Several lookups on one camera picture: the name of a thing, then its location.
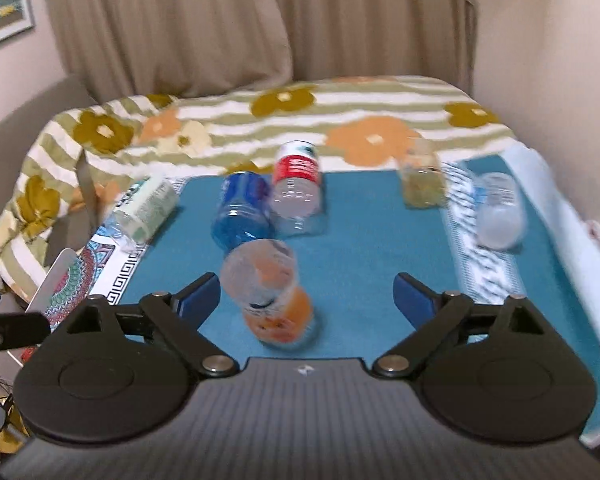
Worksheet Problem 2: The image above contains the orange tan label cup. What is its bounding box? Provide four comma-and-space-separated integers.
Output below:
399, 138, 446, 209

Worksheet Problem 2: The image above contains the green white label cup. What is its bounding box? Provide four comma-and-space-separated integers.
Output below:
105, 176, 178, 252

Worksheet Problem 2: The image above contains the white blue label cup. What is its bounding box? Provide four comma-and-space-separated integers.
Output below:
475, 172, 527, 252

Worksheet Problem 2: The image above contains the grey headboard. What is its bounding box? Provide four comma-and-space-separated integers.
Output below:
0, 75, 96, 214

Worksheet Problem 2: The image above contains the orange peach label cup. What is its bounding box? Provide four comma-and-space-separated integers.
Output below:
220, 238, 314, 348

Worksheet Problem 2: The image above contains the floral striped duvet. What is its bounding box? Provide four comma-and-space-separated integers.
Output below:
0, 76, 515, 301

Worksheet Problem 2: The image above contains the beige curtain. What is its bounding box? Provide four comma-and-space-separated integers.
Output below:
46, 0, 476, 101

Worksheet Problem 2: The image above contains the red label cup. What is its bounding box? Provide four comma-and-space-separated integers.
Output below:
270, 140, 323, 236

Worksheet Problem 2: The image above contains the teal patterned table cloth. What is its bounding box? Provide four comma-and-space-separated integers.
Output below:
19, 153, 600, 449

